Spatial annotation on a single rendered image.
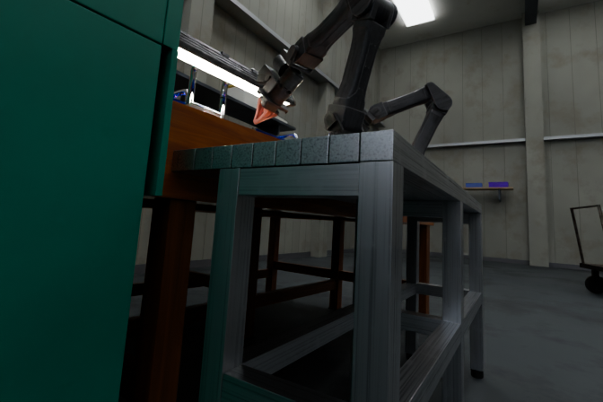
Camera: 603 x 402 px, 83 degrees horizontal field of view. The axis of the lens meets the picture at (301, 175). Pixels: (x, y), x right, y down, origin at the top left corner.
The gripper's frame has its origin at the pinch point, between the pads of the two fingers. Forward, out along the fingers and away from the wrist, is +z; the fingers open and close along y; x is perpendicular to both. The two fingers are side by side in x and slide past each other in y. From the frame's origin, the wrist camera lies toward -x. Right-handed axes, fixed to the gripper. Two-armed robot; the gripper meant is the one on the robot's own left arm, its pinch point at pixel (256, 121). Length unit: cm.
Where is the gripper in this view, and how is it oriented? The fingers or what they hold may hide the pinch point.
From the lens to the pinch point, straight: 109.5
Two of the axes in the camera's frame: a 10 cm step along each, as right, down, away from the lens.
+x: 4.8, 7.3, -4.8
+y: -5.8, -1.5, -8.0
